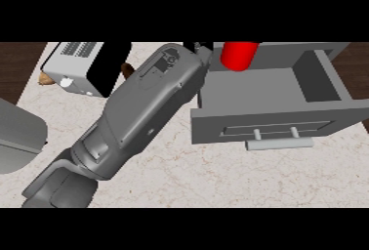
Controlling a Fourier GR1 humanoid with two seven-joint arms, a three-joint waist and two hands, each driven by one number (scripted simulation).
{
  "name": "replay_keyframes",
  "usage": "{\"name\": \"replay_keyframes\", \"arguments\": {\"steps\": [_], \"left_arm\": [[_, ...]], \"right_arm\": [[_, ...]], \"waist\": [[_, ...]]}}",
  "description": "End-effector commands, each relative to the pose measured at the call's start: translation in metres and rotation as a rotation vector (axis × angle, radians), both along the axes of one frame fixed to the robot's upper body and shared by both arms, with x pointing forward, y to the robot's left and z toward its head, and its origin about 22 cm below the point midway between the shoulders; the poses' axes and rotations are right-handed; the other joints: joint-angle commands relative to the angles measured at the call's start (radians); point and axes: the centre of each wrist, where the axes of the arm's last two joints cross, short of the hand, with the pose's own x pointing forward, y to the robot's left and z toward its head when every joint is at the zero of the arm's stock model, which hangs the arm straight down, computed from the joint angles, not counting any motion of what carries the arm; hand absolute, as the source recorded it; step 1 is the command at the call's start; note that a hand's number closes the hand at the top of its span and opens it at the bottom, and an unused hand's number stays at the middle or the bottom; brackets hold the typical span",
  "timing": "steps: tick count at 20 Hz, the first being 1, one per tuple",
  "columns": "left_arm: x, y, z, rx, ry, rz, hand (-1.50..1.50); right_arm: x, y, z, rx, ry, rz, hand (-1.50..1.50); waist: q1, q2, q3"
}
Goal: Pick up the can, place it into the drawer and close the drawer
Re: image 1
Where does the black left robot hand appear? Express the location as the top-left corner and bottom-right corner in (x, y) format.
(183, 42), (215, 54)

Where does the red can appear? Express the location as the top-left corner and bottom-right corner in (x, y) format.
(218, 42), (262, 72)

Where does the grey open drawer box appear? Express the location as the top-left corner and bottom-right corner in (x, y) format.
(196, 48), (357, 113)

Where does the brown lumpy object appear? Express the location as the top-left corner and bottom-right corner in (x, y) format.
(36, 71), (56, 87)
(119, 62), (137, 80)

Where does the grey cabinet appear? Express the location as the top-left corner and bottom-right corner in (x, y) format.
(211, 42), (351, 72)

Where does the pale grey and black appliance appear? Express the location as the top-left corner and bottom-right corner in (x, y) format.
(38, 42), (134, 99)

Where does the grey rounded appliance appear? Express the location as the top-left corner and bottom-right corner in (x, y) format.
(0, 98), (48, 176)

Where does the grey drawer front with handle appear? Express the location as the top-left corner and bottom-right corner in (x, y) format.
(190, 99), (369, 151)

